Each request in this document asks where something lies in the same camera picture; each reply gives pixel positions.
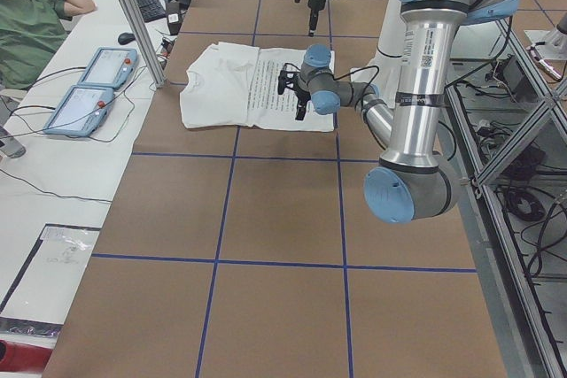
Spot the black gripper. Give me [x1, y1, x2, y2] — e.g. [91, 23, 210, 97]
[294, 87, 311, 120]
[307, 0, 325, 37]

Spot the white long-sleeve printed shirt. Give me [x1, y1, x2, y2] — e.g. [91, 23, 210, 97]
[180, 42, 334, 132]

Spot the black keyboard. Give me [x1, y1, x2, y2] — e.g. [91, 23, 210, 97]
[136, 0, 167, 23]

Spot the black computer mouse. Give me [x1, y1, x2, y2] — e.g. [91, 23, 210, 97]
[117, 32, 136, 45]

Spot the upper blue teach pendant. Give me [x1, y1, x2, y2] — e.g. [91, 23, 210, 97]
[78, 47, 138, 89]

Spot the blue teach pendant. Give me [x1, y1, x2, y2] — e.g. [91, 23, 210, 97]
[43, 85, 114, 137]
[78, 47, 138, 89]

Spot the lower blue teach pendant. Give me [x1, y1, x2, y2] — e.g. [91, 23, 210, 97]
[43, 85, 114, 137]

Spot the person in green shirt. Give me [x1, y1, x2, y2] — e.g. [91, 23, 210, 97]
[1, 0, 97, 90]

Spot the grey water bottle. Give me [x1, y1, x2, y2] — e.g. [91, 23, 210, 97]
[0, 127, 26, 158]

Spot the clear plastic bag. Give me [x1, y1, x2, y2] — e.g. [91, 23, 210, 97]
[1, 223, 100, 339]

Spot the red fire extinguisher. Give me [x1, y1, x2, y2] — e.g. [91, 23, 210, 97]
[1, 340, 53, 374]

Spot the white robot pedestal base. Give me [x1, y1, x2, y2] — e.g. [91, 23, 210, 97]
[368, 0, 406, 93]

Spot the aluminium frame post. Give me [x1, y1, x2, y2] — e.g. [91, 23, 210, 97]
[119, 0, 166, 89]

